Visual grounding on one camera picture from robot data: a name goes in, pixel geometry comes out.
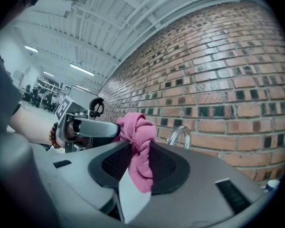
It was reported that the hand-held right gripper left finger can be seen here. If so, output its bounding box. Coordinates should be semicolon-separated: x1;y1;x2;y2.
29;140;131;228

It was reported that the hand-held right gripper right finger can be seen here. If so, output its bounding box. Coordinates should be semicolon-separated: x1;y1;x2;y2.
123;141;266;228

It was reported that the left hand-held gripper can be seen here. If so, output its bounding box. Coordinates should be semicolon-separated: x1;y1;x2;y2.
54;96;121;154

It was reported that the pink cloth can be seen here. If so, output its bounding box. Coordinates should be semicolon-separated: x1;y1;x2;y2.
116;112;158;195

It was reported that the chrome faucet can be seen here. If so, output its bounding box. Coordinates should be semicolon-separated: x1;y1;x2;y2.
166;125;192;150

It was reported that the person's left forearm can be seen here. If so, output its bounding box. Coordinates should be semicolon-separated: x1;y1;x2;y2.
9;105;55;144

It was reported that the person's left hand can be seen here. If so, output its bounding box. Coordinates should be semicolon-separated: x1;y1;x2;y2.
66;120;81;139

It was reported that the white board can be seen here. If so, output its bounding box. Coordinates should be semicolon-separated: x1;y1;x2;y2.
67;85;99;109

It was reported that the white ceramic sink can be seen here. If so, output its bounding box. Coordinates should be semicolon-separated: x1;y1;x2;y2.
118;167;152;224

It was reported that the person's grey shirt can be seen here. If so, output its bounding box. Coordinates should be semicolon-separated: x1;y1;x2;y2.
0;48;60;228

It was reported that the brown beaded bracelet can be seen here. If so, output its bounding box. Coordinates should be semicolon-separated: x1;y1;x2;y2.
48;122;62;149

